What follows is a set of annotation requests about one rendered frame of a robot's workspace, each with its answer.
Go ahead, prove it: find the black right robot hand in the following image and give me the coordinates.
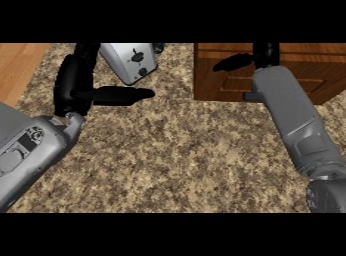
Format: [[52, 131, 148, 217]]
[[211, 42, 282, 73]]

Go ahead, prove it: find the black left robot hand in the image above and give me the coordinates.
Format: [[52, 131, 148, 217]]
[[52, 42, 157, 118]]

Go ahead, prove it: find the brown wooden drawer cabinet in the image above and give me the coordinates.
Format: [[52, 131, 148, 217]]
[[192, 42, 346, 106]]

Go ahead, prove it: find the silver toaster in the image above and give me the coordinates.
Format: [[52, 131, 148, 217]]
[[98, 42, 166, 87]]

